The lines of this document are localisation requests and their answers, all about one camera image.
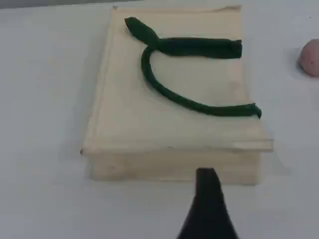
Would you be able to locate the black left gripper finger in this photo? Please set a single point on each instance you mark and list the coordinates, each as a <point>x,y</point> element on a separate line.
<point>207,211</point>

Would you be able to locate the pink peach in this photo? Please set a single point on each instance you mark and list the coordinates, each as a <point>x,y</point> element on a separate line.
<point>311,58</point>

